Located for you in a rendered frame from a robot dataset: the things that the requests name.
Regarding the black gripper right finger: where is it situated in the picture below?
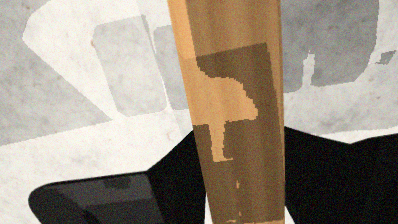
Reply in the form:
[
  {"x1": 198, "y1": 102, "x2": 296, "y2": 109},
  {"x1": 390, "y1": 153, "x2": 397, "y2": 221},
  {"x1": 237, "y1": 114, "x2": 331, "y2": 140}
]
[{"x1": 284, "y1": 126, "x2": 398, "y2": 224}]

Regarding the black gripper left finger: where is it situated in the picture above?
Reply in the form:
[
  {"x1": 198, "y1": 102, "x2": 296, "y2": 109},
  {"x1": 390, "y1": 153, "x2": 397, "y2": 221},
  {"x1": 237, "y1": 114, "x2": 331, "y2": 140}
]
[{"x1": 28, "y1": 130, "x2": 206, "y2": 224}]

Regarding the brown wooden board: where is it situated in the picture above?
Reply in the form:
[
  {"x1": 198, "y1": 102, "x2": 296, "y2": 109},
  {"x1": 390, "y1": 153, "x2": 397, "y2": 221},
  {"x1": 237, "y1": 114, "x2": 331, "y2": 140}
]
[{"x1": 167, "y1": 0, "x2": 285, "y2": 224}]

